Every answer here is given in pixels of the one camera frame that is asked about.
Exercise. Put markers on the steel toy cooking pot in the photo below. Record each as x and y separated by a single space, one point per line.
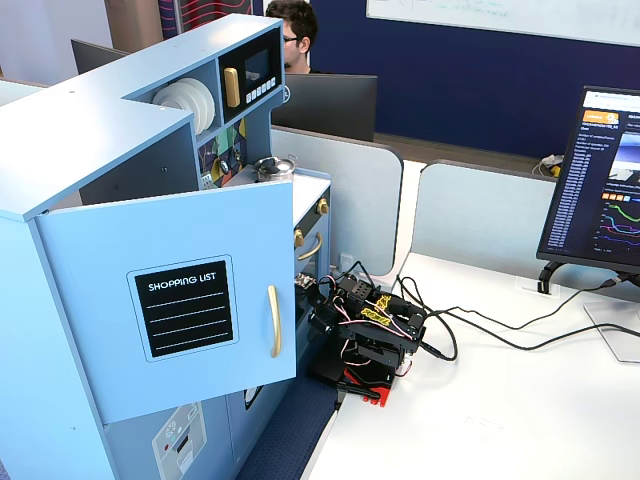
285 177

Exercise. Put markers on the small yellow box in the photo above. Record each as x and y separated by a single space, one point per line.
554 171

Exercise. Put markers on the steel ladle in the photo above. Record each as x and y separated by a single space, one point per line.
223 166

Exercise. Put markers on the dark haired person with glasses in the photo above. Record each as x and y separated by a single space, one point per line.
292 20

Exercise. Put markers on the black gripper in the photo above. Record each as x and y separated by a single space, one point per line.
320 320

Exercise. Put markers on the black toy microwave door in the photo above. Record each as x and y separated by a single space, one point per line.
231 112

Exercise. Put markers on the blue toy kitchen unit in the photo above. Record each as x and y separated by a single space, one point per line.
100 115

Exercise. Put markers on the blue shopping list cabinet door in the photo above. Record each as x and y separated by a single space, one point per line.
100 240

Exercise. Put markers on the gold stove knob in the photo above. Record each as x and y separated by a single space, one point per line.
298 236
322 204

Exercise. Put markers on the blue ice dispenser fridge door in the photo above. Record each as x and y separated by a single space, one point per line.
125 450

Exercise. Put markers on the grey desk divider panel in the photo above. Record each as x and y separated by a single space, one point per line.
360 200
475 215

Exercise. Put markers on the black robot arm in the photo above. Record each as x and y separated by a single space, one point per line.
380 345

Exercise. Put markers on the red table clamp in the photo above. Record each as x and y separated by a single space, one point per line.
382 395

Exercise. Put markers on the blue dishwasher print door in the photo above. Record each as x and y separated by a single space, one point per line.
240 430

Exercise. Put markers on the white socket plate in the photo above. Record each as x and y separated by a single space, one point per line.
345 261

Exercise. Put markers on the silver monitor stand base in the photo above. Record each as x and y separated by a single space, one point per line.
620 345

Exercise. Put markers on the black computer monitor back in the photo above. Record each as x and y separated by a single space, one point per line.
325 105
95 57

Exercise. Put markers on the black monitor stand bracket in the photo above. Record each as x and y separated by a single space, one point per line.
547 272

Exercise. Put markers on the white wall whiteboard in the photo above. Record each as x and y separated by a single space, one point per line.
500 20

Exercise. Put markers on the blue windowed oven door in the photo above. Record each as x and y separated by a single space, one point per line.
325 250

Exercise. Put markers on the steel slotted spatula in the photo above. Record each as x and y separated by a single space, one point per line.
206 181

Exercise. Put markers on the lit computer monitor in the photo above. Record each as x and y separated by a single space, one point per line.
575 200

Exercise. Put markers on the white toy plate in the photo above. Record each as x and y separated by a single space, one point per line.
212 117
175 95
204 107

